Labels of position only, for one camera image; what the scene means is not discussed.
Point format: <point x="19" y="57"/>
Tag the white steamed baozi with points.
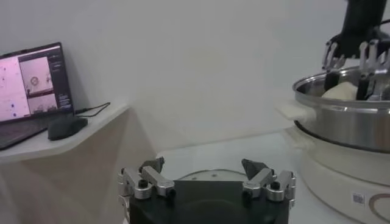
<point x="341" y="91"/>

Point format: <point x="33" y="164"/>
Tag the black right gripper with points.
<point x="359" y="24"/>

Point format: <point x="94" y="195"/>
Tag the black computer mouse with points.
<point x="65" y="126"/>

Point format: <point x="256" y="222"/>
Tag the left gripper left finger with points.
<point x="152" y="179"/>

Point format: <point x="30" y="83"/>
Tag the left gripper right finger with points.
<point x="262" y="179"/>

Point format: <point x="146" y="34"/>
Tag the open black laptop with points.
<point x="30" y="85"/>

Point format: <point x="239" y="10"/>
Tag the cream electric cooker base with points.
<point x="335" y="170"/>

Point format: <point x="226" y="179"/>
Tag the white side desk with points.
<point x="91" y="126"/>

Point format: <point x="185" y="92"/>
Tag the perforated steel steamer basket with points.
<point x="344" y="128"/>

